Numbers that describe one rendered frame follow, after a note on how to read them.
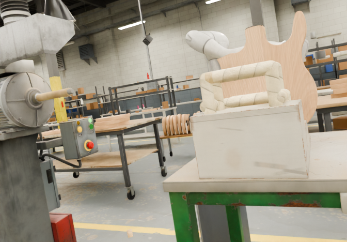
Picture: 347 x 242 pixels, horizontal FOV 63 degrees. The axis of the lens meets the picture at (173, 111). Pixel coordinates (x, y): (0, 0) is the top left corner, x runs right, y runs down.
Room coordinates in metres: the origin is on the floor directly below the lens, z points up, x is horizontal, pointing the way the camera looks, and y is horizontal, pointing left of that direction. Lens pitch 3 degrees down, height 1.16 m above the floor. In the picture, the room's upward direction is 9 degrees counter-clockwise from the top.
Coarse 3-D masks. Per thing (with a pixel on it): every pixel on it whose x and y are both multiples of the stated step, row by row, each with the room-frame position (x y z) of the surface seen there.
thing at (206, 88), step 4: (200, 80) 0.75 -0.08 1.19; (204, 80) 0.74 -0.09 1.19; (200, 84) 0.75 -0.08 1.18; (204, 84) 0.74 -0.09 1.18; (208, 84) 0.74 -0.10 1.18; (204, 88) 0.74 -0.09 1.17; (208, 88) 0.74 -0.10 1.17; (212, 88) 0.75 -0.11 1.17; (204, 92) 0.74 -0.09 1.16; (208, 92) 0.74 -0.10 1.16; (212, 92) 0.75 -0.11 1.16; (204, 96) 0.74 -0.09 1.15; (208, 96) 0.74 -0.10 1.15; (212, 96) 0.74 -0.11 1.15; (204, 100) 0.75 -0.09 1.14; (208, 100) 0.74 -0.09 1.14; (212, 100) 0.74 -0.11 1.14; (204, 104) 0.75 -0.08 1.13; (208, 104) 0.74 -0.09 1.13; (212, 104) 0.74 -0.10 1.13; (208, 108) 0.74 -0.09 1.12; (212, 108) 0.74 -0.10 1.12; (204, 112) 0.75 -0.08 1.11; (208, 112) 0.74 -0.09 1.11; (212, 112) 0.74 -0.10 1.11
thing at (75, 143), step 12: (72, 120) 1.48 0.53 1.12; (84, 120) 1.52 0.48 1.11; (60, 132) 1.49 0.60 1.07; (72, 132) 1.45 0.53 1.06; (84, 132) 1.50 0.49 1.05; (72, 144) 1.46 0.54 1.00; (84, 144) 1.49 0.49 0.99; (96, 144) 1.57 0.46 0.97; (48, 156) 1.51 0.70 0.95; (72, 156) 1.46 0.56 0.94; (84, 156) 1.48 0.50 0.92
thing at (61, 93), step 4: (68, 88) 1.18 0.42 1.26; (48, 92) 1.23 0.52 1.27; (52, 92) 1.21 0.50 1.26; (56, 92) 1.20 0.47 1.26; (60, 92) 1.19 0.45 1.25; (64, 92) 1.18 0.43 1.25; (36, 96) 1.25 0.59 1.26; (40, 96) 1.24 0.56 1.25; (44, 96) 1.23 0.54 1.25; (48, 96) 1.22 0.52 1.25; (52, 96) 1.21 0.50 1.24; (56, 96) 1.20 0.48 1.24; (60, 96) 1.20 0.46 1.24; (64, 96) 1.19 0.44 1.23; (40, 100) 1.25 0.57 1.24
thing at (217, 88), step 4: (212, 84) 0.82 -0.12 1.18; (216, 84) 0.81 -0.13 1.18; (220, 84) 0.82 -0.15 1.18; (216, 88) 0.81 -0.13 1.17; (220, 88) 0.82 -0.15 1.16; (216, 92) 0.81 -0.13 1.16; (220, 92) 0.82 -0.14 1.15; (216, 96) 0.81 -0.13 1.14; (220, 96) 0.82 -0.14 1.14; (220, 100) 0.81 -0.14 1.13; (220, 104) 0.81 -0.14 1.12; (224, 104) 0.82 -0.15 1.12; (220, 108) 0.81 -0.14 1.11; (224, 108) 0.82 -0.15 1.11
